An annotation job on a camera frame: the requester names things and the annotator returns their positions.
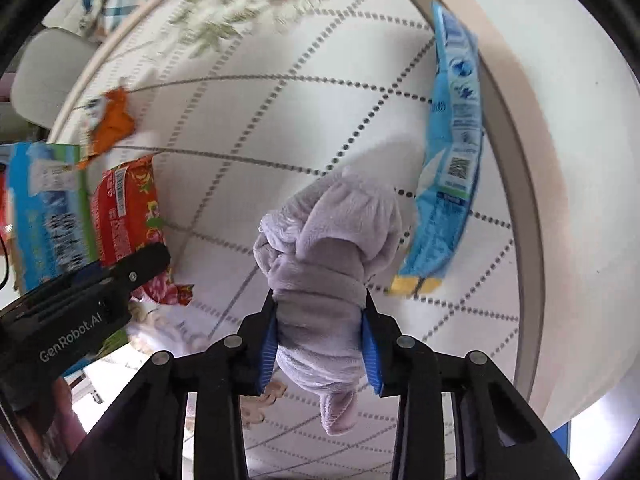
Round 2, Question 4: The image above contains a red floral snack packet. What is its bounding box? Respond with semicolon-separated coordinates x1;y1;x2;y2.
90;155;195;307

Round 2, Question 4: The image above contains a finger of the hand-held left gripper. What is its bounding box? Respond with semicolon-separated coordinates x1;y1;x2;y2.
75;242;172;291

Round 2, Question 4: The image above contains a blue snack packet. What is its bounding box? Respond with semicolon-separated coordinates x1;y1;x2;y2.
390;1;485;297

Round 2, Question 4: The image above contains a white dotted-grid blanket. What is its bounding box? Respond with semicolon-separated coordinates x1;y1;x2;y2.
50;0;523;480

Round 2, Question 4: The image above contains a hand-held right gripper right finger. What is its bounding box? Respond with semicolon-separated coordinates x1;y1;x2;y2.
361;287;582;480

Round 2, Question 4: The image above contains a lavender plush cloth roll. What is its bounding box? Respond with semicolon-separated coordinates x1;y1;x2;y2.
252;169;403;436

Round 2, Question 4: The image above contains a white chair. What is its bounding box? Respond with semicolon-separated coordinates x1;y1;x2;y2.
10;27;103;133

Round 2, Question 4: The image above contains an orange snack packet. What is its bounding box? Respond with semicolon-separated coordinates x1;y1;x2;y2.
76;87;137;170

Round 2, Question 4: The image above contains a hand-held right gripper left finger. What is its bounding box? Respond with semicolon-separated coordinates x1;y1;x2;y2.
58;287;279;480

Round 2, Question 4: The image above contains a blue and green box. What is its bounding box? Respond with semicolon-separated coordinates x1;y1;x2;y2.
7;141;101;293

